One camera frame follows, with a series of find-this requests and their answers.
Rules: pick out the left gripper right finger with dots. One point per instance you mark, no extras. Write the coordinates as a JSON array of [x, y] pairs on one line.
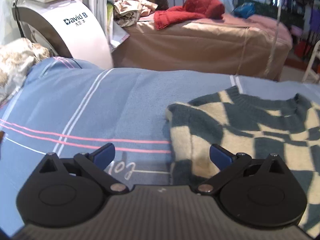
[[259, 193]]

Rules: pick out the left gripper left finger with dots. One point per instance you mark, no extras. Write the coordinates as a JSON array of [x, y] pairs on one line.
[[64, 192]]

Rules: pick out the blue cream checkered sweater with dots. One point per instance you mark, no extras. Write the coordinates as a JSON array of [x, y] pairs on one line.
[[243, 123]]

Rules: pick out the brown folded cloth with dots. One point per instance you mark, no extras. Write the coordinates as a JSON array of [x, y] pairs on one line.
[[2, 139]]

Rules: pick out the white metal cart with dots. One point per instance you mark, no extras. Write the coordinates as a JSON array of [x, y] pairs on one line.
[[309, 70]]

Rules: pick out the floral beige quilt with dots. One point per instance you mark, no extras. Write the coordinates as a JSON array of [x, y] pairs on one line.
[[17, 58]]

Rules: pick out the tan covered massage bed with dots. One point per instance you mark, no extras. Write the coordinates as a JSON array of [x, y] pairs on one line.
[[203, 45]]

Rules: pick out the pink pillow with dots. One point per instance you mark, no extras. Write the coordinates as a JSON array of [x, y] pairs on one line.
[[263, 23]]

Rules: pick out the white David B machine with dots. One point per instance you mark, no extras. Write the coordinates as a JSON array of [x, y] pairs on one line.
[[68, 27]]

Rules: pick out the crumpled beige blanket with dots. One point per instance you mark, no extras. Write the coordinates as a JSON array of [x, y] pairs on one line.
[[128, 12]]

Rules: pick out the red jacket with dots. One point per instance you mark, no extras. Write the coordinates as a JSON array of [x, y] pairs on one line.
[[190, 10]]

